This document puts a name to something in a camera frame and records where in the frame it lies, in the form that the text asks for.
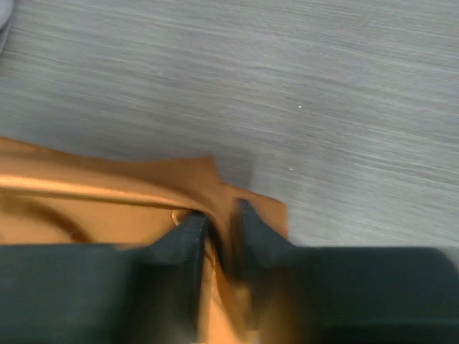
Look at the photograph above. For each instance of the orange satin napkin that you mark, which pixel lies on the orange satin napkin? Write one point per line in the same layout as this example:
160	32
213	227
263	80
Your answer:
51	197

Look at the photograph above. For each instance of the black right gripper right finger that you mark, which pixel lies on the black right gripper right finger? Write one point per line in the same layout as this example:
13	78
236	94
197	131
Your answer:
346	294

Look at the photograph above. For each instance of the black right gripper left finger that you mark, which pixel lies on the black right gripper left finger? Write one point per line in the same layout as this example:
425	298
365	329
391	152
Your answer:
98	293

